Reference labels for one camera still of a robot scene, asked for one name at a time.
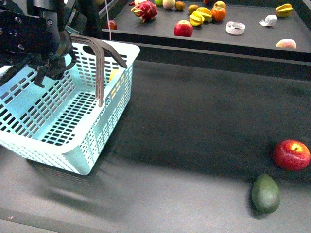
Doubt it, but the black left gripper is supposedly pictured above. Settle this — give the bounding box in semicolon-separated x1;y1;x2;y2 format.
0;0;87;86

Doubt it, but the brown basket handle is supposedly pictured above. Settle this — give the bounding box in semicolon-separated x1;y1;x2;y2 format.
71;34;127;107

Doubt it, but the yellow mango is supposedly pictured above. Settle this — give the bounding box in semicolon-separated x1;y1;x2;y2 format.
109;69;119;83

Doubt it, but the light blue plastic basket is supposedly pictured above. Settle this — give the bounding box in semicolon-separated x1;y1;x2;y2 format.
0;41;140;175

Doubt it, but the small dark red apple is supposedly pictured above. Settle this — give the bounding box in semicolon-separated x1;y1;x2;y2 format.
105;19;117;30

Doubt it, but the pink dragon fruit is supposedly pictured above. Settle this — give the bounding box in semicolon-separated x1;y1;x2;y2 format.
131;0;158;23

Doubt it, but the green apple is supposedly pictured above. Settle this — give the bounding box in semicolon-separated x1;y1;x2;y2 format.
154;0;163;6

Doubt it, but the brown kiwi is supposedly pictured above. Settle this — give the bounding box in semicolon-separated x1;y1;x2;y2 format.
188;4;199;15
174;1;186;11

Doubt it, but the red apple on shelf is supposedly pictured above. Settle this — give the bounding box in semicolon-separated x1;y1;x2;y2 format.
173;20;193;37

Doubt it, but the yellow star fruit front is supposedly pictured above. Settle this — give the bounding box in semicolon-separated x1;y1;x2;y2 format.
189;11;204;27

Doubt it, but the yellow star fruit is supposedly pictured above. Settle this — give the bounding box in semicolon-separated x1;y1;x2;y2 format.
196;7;212;22
275;3;293;18
189;11;204;27

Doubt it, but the yellow star fruit back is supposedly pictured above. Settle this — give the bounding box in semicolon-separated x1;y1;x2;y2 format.
196;7;212;22

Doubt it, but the dark purple plum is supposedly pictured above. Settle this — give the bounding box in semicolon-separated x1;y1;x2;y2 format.
203;0;215;5

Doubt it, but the orange persimmon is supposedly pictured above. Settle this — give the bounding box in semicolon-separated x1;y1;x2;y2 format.
211;7;226;22

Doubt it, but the red yellow peach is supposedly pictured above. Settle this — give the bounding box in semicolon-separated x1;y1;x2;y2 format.
214;0;226;9

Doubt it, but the white paper roll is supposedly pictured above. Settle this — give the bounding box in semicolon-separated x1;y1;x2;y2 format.
259;15;277;27

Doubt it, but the black display shelf tray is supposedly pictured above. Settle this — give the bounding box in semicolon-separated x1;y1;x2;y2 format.
100;0;311;62

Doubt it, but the yellow star fruit right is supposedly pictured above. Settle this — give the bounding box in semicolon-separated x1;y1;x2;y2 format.
275;3;293;18

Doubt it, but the pale pink peach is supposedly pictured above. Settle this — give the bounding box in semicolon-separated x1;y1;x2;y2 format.
276;39;296;49

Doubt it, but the green avocado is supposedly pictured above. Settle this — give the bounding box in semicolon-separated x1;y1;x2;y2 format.
251;174;281;214

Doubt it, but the red apple on table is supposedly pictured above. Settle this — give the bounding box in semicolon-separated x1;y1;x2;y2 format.
273;139;311;171

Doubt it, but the white cable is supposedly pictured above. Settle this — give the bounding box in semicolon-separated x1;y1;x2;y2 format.
104;0;112;41

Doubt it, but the white tape ring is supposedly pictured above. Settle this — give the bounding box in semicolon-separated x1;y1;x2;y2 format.
225;21;246;36

